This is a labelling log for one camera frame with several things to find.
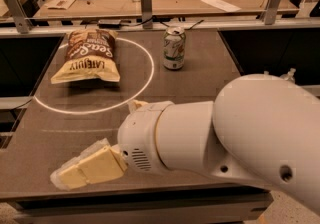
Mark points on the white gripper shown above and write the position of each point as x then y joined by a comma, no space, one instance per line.
139,138

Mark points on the brown chip bag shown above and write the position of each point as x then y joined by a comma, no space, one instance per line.
89,55

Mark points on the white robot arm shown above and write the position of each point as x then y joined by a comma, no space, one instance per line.
261,130

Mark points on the green 7up can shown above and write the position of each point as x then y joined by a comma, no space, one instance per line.
174,48

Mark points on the black power adapter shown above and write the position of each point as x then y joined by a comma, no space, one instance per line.
109,23

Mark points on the paper envelope left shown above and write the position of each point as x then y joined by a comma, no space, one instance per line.
60,4

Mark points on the small white paper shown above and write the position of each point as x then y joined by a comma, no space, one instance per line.
222,5

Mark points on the clear plastic bottle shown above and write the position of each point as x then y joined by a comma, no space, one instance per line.
289,76

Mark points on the left metal bracket post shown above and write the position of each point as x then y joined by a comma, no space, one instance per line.
22,23

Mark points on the metal bracket post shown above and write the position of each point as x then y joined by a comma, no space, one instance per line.
146,12
22,23
269,14

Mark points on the middle metal bracket post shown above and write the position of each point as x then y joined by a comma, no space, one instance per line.
146,12

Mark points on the right metal bracket post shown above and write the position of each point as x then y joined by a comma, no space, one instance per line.
269,14

